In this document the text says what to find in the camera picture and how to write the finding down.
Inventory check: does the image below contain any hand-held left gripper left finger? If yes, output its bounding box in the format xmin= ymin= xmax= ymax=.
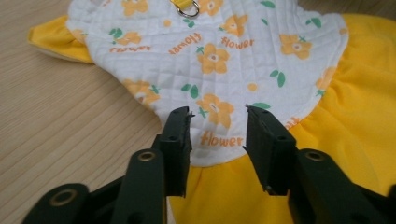
xmin=151 ymin=105 xmax=195 ymax=198

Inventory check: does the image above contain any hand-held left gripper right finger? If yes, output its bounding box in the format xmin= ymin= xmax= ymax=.
xmin=243 ymin=104 xmax=299 ymax=197

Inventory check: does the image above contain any yellow white floral pet dress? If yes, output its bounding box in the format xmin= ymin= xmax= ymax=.
xmin=27 ymin=0 xmax=396 ymax=224

